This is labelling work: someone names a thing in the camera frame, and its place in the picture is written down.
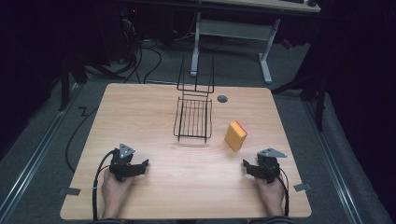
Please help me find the metal floor rail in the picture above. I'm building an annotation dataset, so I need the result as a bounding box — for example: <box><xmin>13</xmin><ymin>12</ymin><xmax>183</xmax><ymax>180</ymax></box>
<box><xmin>302</xmin><ymin>99</ymin><xmax>365</xmax><ymax>224</ymax></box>
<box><xmin>0</xmin><ymin>81</ymin><xmax>82</xmax><ymax>218</ymax></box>

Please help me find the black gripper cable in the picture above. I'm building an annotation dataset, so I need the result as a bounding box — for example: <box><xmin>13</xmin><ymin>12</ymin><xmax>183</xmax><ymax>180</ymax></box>
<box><xmin>262</xmin><ymin>162</ymin><xmax>291</xmax><ymax>217</ymax></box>
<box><xmin>91</xmin><ymin>149</ymin><xmax>117</xmax><ymax>222</ymax></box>

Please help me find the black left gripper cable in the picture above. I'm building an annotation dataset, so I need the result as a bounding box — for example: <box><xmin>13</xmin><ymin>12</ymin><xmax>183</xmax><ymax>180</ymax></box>
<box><xmin>91</xmin><ymin>149</ymin><xmax>117</xmax><ymax>222</ymax></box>

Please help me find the person's right hand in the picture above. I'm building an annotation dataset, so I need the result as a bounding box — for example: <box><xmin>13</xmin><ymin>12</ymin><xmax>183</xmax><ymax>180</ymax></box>
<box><xmin>254</xmin><ymin>175</ymin><xmax>286</xmax><ymax>206</ymax></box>

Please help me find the bundle of black cables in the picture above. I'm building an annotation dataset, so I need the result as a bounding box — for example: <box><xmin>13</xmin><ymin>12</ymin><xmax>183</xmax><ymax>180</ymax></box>
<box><xmin>119</xmin><ymin>6</ymin><xmax>164</xmax><ymax>85</ymax></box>

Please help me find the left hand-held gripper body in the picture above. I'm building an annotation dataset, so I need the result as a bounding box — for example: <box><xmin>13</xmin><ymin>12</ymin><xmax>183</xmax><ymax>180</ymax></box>
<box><xmin>108</xmin><ymin>143</ymin><xmax>136</xmax><ymax>183</ymax></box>

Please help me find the black metal stand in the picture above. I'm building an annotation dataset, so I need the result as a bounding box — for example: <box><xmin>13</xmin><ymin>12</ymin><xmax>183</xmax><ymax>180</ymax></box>
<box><xmin>57</xmin><ymin>54</ymin><xmax>90</xmax><ymax>113</ymax></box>

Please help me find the yellow sponge with red side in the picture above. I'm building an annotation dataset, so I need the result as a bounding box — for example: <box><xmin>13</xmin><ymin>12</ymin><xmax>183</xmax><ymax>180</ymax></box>
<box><xmin>223</xmin><ymin>119</ymin><xmax>248</xmax><ymax>153</ymax></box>

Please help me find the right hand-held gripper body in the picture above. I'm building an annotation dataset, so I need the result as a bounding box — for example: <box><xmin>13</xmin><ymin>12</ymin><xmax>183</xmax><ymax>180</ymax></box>
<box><xmin>255</xmin><ymin>147</ymin><xmax>289</xmax><ymax>185</ymax></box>

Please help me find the person's left hand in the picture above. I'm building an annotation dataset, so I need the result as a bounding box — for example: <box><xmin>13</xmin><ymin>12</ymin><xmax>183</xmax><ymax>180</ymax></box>
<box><xmin>101</xmin><ymin>168</ymin><xmax>135</xmax><ymax>209</ymax></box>

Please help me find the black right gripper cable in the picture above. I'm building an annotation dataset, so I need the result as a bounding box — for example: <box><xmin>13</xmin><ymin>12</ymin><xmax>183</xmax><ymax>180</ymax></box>
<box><xmin>262</xmin><ymin>162</ymin><xmax>291</xmax><ymax>217</ymax></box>

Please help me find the grey tape piece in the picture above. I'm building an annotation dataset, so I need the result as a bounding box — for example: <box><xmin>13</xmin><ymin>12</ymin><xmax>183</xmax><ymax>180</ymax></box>
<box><xmin>58</xmin><ymin>186</ymin><xmax>82</xmax><ymax>197</ymax></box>
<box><xmin>292</xmin><ymin>182</ymin><xmax>313</xmax><ymax>193</ymax></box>

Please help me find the black wire rack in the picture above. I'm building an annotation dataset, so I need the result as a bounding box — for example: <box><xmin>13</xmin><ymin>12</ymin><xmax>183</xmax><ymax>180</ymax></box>
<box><xmin>173</xmin><ymin>53</ymin><xmax>217</xmax><ymax>145</ymax></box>

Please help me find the black floor cable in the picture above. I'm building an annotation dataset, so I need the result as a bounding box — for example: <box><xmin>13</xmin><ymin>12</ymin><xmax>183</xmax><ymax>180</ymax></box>
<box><xmin>64</xmin><ymin>105</ymin><xmax>101</xmax><ymax>174</ymax></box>

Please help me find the white-framed desk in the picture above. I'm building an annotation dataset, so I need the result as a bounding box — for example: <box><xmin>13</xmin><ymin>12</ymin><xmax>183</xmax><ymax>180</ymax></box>
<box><xmin>189</xmin><ymin>0</ymin><xmax>322</xmax><ymax>86</ymax></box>

